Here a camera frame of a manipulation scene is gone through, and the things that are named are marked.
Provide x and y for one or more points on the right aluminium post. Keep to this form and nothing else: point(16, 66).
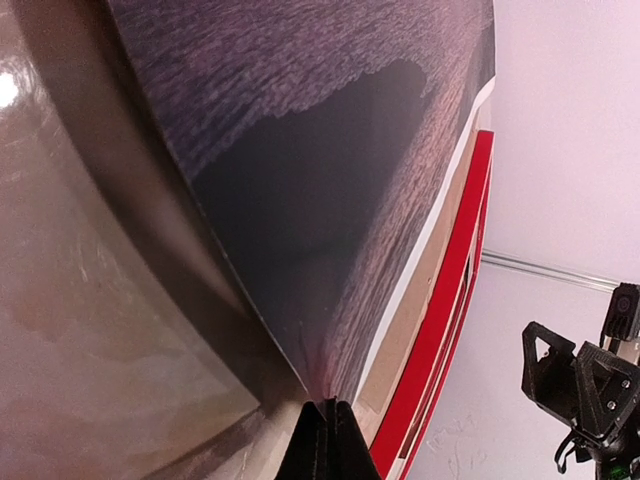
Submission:
point(560, 274)

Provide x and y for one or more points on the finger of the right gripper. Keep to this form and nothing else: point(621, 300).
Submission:
point(608, 393)
point(549, 378)

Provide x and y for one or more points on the brown backing board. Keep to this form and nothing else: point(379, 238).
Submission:
point(373, 400)

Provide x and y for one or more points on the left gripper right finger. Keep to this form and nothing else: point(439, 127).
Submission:
point(348, 456)

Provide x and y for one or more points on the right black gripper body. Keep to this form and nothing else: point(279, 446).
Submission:
point(614, 461)

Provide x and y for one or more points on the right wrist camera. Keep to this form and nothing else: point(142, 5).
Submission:
point(622, 317)

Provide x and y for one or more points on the red wooden picture frame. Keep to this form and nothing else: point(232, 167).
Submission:
point(403, 428)

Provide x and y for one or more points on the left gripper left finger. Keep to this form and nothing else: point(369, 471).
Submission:
point(307, 454)

